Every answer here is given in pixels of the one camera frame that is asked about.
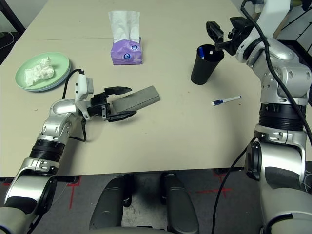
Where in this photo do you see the blue capped whiteboard marker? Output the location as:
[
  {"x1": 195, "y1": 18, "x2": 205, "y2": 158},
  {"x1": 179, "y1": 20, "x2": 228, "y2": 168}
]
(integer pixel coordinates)
[{"x1": 211, "y1": 96, "x2": 242, "y2": 106}]

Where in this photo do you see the purple tissue pack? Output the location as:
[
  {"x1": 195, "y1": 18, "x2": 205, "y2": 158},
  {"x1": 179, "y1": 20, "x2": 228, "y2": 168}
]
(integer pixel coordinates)
[{"x1": 110, "y1": 36, "x2": 143, "y2": 66}]

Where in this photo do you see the side table black frame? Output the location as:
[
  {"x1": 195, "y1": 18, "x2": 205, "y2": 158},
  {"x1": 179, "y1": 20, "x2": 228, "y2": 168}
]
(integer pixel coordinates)
[{"x1": 0, "y1": 0, "x2": 26, "y2": 34}]

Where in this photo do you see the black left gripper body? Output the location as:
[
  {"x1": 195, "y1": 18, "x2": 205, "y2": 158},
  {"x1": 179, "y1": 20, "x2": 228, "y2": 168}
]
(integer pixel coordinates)
[{"x1": 87, "y1": 92, "x2": 112, "y2": 121}]

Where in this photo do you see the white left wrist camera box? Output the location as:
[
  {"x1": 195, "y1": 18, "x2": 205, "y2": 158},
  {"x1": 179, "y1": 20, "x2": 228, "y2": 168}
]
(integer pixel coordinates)
[{"x1": 74, "y1": 74, "x2": 95, "y2": 120}]

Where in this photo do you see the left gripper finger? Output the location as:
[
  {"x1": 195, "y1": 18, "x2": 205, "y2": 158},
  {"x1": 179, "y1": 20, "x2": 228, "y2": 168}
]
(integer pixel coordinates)
[
  {"x1": 103, "y1": 86, "x2": 134, "y2": 98},
  {"x1": 108, "y1": 110, "x2": 138, "y2": 123}
]

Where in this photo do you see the light green plate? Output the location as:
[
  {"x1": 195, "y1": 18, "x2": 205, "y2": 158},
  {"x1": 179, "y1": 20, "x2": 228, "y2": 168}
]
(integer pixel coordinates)
[{"x1": 14, "y1": 51, "x2": 71, "y2": 90}]

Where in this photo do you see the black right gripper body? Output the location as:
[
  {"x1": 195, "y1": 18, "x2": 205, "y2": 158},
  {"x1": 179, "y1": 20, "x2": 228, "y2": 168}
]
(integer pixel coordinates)
[{"x1": 222, "y1": 24, "x2": 255, "y2": 56}]

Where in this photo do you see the white tissue sheet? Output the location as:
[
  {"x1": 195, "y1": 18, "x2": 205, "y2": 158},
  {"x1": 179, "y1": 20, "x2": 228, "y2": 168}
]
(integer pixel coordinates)
[{"x1": 108, "y1": 10, "x2": 141, "y2": 43}]

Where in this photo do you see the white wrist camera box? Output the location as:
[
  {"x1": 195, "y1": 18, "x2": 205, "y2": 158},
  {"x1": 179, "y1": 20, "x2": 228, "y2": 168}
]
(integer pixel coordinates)
[
  {"x1": 253, "y1": 0, "x2": 292, "y2": 39},
  {"x1": 74, "y1": 74, "x2": 95, "y2": 120}
]

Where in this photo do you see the black table foot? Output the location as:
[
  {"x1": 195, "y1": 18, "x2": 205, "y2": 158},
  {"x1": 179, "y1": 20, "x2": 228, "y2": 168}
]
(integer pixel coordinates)
[{"x1": 0, "y1": 175, "x2": 80, "y2": 185}]

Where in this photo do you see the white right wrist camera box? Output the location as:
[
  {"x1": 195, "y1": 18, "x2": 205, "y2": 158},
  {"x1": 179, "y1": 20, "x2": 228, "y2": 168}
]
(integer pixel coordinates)
[{"x1": 253, "y1": 0, "x2": 292, "y2": 39}]

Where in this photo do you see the wooden stool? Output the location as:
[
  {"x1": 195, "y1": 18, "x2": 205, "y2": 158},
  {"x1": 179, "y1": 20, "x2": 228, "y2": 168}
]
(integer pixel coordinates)
[{"x1": 274, "y1": 0, "x2": 312, "y2": 39}]

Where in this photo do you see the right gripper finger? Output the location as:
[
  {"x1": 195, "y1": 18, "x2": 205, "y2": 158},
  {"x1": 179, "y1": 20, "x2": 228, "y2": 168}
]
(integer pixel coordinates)
[
  {"x1": 230, "y1": 16, "x2": 254, "y2": 28},
  {"x1": 206, "y1": 21, "x2": 225, "y2": 52}
]

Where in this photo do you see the light blue plate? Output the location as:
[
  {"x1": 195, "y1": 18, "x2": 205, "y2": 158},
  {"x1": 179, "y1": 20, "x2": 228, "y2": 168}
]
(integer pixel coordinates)
[{"x1": 23, "y1": 60, "x2": 72, "y2": 93}]

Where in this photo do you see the dark grey robot leg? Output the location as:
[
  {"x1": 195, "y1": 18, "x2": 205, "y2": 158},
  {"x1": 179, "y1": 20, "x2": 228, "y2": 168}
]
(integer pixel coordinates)
[
  {"x1": 159, "y1": 172, "x2": 200, "y2": 234},
  {"x1": 89, "y1": 173, "x2": 134, "y2": 231}
]

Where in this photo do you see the dark grey robot right leg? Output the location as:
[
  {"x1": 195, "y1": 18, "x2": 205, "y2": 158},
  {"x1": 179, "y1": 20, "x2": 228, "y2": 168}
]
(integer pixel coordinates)
[{"x1": 159, "y1": 172, "x2": 200, "y2": 234}]

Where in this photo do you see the dark grey robot left leg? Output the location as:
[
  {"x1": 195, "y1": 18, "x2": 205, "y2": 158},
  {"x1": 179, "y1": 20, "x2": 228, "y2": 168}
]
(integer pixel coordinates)
[{"x1": 89, "y1": 173, "x2": 134, "y2": 231}]

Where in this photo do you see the grey glasses case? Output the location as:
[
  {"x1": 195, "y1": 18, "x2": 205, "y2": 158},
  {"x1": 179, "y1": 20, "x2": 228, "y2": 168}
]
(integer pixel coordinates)
[{"x1": 111, "y1": 85, "x2": 161, "y2": 117}]

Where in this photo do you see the black plastic cup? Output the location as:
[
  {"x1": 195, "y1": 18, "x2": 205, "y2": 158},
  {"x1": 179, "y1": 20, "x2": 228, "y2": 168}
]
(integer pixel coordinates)
[{"x1": 190, "y1": 44, "x2": 225, "y2": 85}]

